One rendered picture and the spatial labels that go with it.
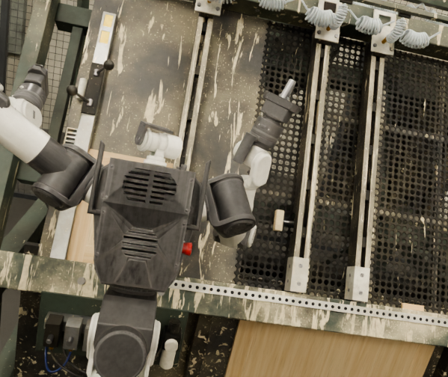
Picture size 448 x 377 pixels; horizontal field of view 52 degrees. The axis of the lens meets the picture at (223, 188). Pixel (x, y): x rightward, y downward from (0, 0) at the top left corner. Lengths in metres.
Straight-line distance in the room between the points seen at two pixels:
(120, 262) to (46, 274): 0.62
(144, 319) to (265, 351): 1.07
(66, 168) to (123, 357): 0.48
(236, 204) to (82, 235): 0.69
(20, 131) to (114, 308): 0.47
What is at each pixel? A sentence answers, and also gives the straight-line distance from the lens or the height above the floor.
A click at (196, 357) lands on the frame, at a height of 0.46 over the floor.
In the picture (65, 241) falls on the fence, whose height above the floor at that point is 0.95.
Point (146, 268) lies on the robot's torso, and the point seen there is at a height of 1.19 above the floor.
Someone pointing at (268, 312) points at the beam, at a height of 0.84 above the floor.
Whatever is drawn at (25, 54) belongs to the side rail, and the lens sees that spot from 1.89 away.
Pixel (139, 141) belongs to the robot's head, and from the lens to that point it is 1.24.
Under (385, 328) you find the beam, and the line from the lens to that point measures 1.90.
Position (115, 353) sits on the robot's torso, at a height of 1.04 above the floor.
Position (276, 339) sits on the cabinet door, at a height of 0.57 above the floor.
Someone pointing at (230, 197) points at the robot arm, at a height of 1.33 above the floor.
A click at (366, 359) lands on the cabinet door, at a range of 2.28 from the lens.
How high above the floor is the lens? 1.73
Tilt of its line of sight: 18 degrees down
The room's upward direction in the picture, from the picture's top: 13 degrees clockwise
